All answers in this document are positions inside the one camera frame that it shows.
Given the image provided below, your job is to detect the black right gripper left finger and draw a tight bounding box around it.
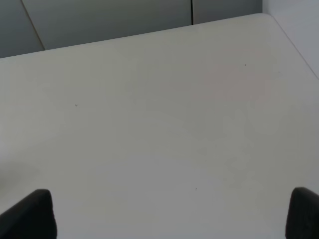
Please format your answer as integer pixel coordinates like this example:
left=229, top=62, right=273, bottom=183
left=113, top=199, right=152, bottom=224
left=0, top=189, right=57, bottom=239

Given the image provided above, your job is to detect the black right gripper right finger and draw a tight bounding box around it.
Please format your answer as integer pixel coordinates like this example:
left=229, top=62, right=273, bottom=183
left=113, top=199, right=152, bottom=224
left=285, top=187, right=319, bottom=239

